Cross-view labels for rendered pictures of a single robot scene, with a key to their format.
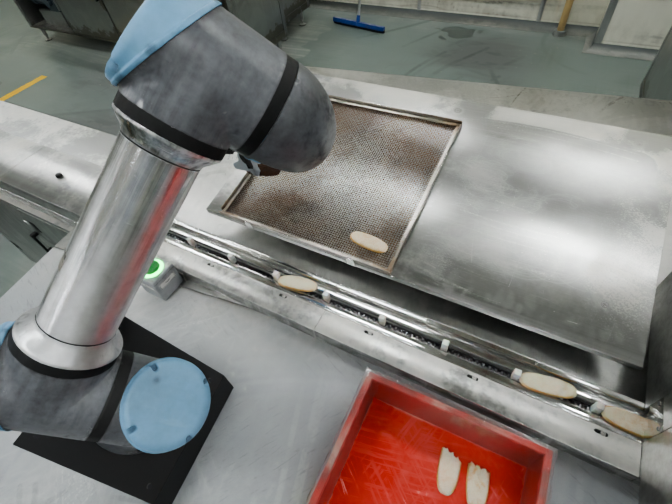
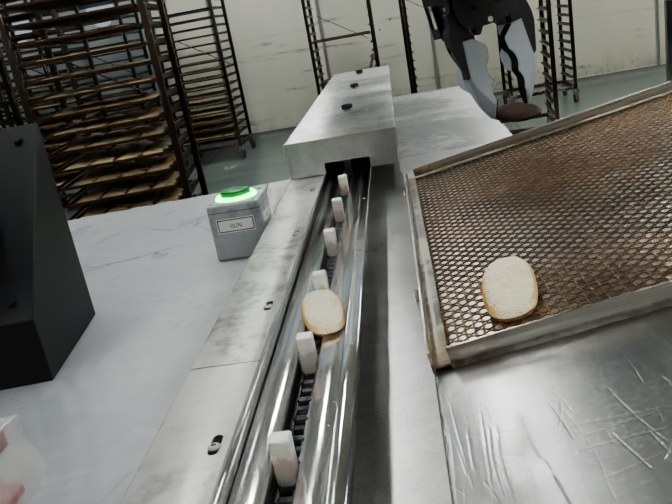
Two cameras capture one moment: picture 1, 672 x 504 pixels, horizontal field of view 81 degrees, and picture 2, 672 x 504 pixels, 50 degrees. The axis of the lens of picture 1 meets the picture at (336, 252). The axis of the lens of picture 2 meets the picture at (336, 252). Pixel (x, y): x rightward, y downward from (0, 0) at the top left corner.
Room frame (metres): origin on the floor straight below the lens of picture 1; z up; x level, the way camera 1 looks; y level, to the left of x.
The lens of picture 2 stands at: (0.29, -0.44, 1.10)
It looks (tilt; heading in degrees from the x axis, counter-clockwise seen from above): 18 degrees down; 62
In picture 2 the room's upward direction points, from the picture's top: 11 degrees counter-clockwise
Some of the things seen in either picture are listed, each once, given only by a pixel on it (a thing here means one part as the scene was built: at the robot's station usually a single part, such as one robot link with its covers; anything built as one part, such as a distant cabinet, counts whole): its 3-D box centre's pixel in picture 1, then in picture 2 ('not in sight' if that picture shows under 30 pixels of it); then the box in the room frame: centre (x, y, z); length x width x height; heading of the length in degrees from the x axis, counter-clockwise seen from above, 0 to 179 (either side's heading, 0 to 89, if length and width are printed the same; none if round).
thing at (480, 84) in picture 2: (244, 165); (470, 79); (0.84, 0.20, 1.00); 0.06 x 0.03 x 0.09; 74
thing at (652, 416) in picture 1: (654, 419); not in sight; (0.14, -0.48, 0.89); 0.06 x 0.01 x 0.06; 145
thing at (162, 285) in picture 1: (162, 280); (246, 235); (0.63, 0.45, 0.84); 0.08 x 0.08 x 0.11; 55
